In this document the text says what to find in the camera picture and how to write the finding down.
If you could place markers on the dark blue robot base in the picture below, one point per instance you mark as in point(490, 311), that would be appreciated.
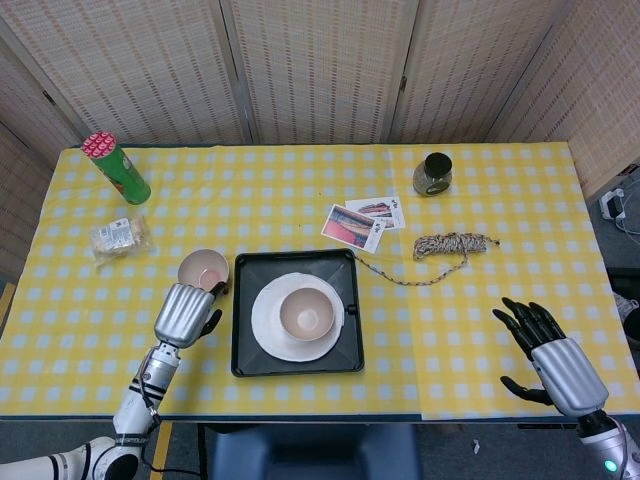
point(315, 455)

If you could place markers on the white power adapter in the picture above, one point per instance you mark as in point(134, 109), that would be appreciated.
point(614, 204)

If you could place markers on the white paper plate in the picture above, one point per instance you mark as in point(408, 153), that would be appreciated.
point(280, 345)

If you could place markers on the black table leg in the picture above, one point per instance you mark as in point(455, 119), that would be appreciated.
point(202, 450)

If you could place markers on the green chips can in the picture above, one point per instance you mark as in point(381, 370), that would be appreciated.
point(125, 175)

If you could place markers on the clear snack bag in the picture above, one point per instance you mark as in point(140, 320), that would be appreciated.
point(120, 237)

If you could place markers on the glass jar black lid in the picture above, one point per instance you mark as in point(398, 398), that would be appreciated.
point(432, 175)

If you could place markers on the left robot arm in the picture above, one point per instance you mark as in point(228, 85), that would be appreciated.
point(150, 372)

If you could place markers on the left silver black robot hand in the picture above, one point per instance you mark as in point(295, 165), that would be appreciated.
point(182, 315)

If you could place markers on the yellow checkered tablecloth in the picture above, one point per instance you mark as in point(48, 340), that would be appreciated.
point(280, 190)

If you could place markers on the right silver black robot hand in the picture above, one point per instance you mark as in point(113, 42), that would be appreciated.
point(570, 375)

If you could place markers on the woven folding screen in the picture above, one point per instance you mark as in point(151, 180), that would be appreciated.
point(320, 65)

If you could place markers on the white postcard with building photo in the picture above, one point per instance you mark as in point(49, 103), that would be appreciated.
point(395, 215)

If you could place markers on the black plastic tray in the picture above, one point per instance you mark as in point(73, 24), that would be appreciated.
point(345, 355)

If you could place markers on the beige bowl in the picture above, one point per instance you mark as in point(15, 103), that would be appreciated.
point(200, 265)
point(306, 315)

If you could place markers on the postcard with red photo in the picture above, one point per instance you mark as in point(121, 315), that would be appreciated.
point(350, 227)

